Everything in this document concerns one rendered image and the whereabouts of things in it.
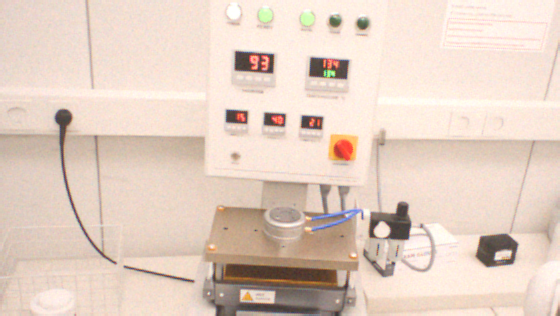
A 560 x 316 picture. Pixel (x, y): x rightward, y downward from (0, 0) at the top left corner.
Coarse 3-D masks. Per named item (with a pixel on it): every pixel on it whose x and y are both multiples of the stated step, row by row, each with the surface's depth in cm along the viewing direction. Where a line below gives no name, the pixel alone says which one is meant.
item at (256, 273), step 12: (228, 264) 118; (240, 264) 118; (228, 276) 114; (240, 276) 115; (252, 276) 115; (264, 276) 115; (276, 276) 116; (288, 276) 116; (300, 276) 117; (312, 276) 117; (324, 276) 117; (336, 276) 118
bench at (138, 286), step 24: (24, 264) 166; (48, 264) 167; (72, 264) 168; (96, 264) 169; (144, 264) 171; (168, 264) 172; (192, 264) 173; (24, 288) 157; (144, 288) 161; (168, 288) 162; (0, 312) 148; (24, 312) 149; (96, 312) 151; (144, 312) 153; (168, 312) 153; (408, 312) 162; (432, 312) 163; (456, 312) 164; (480, 312) 165; (504, 312) 166
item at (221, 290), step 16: (208, 288) 113; (224, 288) 113; (240, 288) 113; (256, 288) 113; (272, 288) 113; (288, 288) 114; (304, 288) 114; (320, 288) 114; (336, 288) 115; (224, 304) 115; (240, 304) 115; (256, 304) 115; (272, 304) 115; (288, 304) 115; (304, 304) 115; (320, 304) 115; (336, 304) 115; (352, 304) 116
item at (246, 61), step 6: (240, 54) 118; (246, 54) 118; (252, 54) 118; (240, 60) 118; (246, 60) 118; (252, 60) 118; (258, 60) 118; (264, 60) 118; (240, 66) 119; (246, 66) 119; (252, 66) 119; (258, 66) 119; (264, 66) 119
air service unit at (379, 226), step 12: (408, 204) 133; (360, 216) 133; (372, 216) 134; (384, 216) 135; (396, 216) 135; (408, 216) 136; (360, 228) 134; (372, 228) 134; (384, 228) 132; (396, 228) 134; (408, 228) 134; (372, 240) 136; (384, 240) 136; (396, 240) 136; (408, 240) 135; (372, 252) 137; (396, 252) 137
